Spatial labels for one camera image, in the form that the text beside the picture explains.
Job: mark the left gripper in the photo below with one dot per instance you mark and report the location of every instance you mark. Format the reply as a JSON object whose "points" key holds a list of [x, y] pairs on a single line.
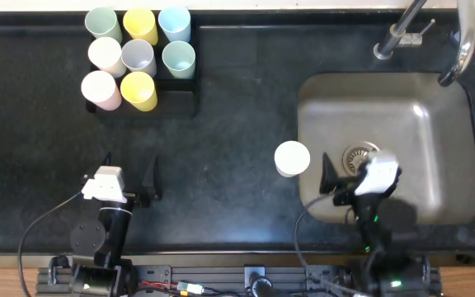
{"points": [[138, 199]]}

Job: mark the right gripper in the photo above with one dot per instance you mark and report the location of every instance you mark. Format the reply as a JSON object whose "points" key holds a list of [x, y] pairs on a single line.
{"points": [[344, 191]]}

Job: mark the yellow cup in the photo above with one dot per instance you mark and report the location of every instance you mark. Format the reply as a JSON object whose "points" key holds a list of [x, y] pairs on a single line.
{"points": [[139, 23], [137, 88]]}

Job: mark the pink cup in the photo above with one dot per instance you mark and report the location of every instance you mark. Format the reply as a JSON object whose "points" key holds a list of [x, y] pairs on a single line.
{"points": [[98, 87]]}

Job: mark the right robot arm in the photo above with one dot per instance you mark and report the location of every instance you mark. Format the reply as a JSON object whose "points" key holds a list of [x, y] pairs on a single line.
{"points": [[390, 231]]}

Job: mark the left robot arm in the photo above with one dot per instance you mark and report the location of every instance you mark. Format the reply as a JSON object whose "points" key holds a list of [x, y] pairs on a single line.
{"points": [[111, 231]]}

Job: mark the white cup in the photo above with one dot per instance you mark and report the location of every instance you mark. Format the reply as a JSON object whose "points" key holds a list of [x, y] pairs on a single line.
{"points": [[292, 158], [105, 53]]}

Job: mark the black tray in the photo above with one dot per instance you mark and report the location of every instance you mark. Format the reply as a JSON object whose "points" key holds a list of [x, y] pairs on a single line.
{"points": [[175, 103]]}

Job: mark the steel sink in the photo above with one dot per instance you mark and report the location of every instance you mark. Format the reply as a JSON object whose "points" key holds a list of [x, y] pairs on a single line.
{"points": [[427, 144]]}

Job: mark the grey cup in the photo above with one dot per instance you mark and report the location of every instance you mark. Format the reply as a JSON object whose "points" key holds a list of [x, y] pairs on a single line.
{"points": [[138, 55]]}

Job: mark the green cup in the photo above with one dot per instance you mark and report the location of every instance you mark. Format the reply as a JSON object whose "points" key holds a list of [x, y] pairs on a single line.
{"points": [[102, 22], [178, 57]]}

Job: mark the blue cup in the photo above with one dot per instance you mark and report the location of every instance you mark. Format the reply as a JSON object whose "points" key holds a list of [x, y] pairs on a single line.
{"points": [[174, 20]]}

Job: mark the steel tap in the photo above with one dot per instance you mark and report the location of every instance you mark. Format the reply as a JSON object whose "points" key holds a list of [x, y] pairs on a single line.
{"points": [[466, 49]]}

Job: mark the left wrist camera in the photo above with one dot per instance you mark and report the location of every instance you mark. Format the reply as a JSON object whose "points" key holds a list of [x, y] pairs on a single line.
{"points": [[105, 183]]}

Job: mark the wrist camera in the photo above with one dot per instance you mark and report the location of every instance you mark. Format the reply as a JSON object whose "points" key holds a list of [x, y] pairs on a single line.
{"points": [[377, 173], [105, 183]]}

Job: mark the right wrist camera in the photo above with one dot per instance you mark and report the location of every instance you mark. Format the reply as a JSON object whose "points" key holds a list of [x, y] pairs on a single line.
{"points": [[377, 173]]}

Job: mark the mounting rail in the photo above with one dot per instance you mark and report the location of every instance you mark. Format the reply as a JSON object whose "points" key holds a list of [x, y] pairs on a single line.
{"points": [[221, 274]]}

